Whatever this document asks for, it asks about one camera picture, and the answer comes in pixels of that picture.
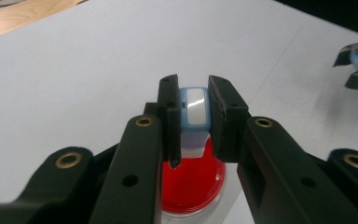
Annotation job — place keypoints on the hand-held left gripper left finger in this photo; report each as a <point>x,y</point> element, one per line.
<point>143,161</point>

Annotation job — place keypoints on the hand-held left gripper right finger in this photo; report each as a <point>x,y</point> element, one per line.
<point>261,161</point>

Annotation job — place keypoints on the round red ink pad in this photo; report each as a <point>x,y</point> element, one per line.
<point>192,186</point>

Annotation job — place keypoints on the small blue stamp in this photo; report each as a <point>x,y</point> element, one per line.
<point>194,109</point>

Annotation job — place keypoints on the white table cover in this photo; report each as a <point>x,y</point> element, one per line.
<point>74,93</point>

